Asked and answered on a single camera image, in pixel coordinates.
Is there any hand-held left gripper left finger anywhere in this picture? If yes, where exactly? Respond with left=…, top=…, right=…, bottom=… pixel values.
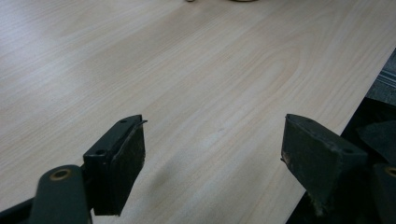
left=82, top=114, right=149, bottom=217

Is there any white cup with handle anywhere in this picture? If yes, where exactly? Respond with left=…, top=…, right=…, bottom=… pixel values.
left=186, top=0, right=260, bottom=4

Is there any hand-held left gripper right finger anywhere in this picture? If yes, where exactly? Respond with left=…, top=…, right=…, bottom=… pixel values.
left=280, top=113, right=369, bottom=217

